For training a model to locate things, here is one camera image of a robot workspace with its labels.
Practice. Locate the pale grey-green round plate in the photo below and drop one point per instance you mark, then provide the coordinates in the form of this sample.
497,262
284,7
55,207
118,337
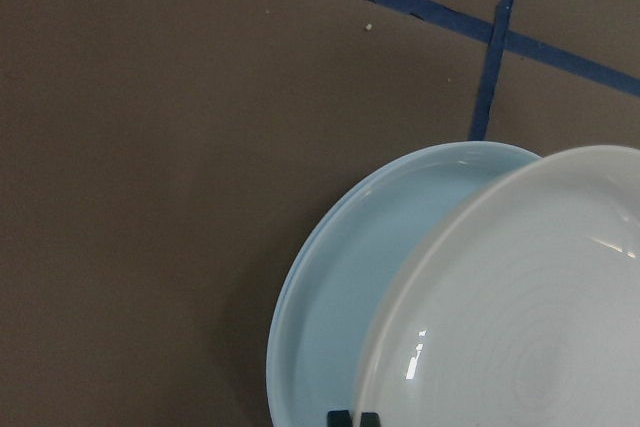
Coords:
525,297

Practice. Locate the light blue round plate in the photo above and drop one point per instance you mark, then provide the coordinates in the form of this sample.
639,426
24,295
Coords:
350,272

